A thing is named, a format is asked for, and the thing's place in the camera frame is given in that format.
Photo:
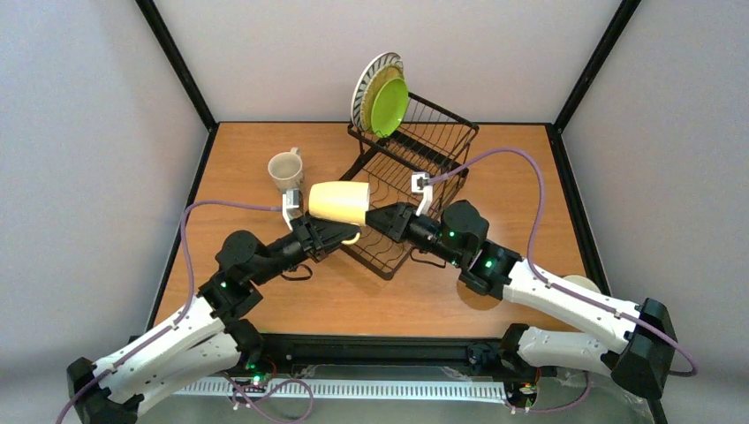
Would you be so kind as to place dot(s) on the white slotted cable duct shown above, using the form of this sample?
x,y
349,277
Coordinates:
x,y
469,391

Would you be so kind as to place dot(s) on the left black corner post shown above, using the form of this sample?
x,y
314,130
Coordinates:
x,y
163,36

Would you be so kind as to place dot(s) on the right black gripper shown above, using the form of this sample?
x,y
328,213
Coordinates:
x,y
401,221

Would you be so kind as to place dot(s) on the yellow handled white mug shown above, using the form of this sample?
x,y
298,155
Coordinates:
x,y
339,201

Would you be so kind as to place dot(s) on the white bowl with dark base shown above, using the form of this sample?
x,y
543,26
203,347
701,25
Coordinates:
x,y
584,282

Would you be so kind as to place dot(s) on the blue striped white plate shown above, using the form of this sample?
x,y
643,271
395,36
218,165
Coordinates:
x,y
382,61

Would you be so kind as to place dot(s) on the right black corner post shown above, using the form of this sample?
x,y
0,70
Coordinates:
x,y
613,31

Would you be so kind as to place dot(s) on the tall seashell mug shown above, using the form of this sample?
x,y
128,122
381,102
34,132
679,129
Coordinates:
x,y
286,170

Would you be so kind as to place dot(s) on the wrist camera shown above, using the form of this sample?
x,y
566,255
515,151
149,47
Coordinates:
x,y
420,184
292,205

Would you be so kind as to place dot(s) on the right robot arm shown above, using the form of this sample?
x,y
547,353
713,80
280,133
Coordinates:
x,y
573,310

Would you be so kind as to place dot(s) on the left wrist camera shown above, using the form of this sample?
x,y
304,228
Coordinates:
x,y
292,205

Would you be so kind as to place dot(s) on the black wire dish rack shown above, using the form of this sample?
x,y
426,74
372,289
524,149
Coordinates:
x,y
430,139

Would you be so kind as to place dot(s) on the green plate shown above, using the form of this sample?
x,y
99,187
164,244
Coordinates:
x,y
389,107

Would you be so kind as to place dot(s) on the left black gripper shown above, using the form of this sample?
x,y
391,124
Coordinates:
x,y
310,237

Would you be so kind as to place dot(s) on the black aluminium base frame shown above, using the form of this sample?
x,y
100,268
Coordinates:
x,y
513,359

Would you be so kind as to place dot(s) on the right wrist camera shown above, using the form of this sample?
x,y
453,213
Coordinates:
x,y
420,184

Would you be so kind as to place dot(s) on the black corner post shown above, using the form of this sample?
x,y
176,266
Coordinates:
x,y
613,31
163,36

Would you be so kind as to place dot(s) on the woven bamboo tray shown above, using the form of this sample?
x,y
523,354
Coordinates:
x,y
376,85

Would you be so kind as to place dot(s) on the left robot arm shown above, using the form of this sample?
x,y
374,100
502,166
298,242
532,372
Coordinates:
x,y
209,333

